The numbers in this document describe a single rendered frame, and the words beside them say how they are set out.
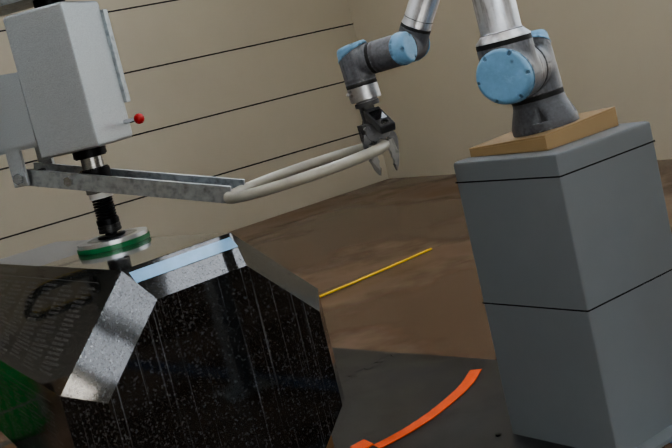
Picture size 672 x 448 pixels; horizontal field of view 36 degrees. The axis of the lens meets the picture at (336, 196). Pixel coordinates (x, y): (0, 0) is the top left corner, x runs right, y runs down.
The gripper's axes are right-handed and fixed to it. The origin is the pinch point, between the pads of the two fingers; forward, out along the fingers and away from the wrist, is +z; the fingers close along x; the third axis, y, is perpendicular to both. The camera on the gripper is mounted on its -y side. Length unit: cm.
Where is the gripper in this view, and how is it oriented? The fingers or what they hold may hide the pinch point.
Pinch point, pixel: (388, 168)
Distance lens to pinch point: 295.6
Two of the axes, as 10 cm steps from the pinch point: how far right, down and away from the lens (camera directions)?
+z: 2.9, 9.5, 1.1
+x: -9.3, 3.0, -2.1
